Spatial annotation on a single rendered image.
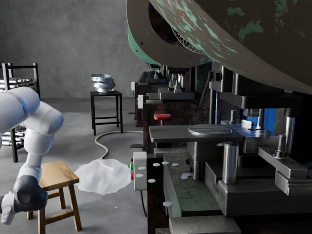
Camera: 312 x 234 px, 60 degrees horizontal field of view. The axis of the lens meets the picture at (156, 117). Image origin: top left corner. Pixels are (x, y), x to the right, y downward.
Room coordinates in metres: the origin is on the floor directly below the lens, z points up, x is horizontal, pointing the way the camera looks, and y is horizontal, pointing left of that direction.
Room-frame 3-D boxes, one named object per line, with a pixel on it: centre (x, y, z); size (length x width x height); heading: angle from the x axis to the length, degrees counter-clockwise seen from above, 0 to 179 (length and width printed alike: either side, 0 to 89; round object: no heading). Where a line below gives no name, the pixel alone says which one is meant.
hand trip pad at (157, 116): (1.08, -0.03, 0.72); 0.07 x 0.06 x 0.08; 94
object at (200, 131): (0.75, -0.11, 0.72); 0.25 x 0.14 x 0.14; 94
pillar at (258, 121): (0.85, -0.34, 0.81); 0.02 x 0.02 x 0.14
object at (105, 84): (3.72, 0.70, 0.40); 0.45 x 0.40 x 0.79; 16
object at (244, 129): (0.76, -0.28, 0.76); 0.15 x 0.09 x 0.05; 4
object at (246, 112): (0.76, -0.27, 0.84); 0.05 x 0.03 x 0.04; 4
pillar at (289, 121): (0.69, -0.35, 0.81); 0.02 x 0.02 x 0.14
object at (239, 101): (0.76, -0.29, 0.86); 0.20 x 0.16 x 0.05; 4
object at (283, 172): (0.60, -0.29, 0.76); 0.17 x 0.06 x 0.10; 4
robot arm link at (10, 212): (1.09, 0.65, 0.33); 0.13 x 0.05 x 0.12; 12
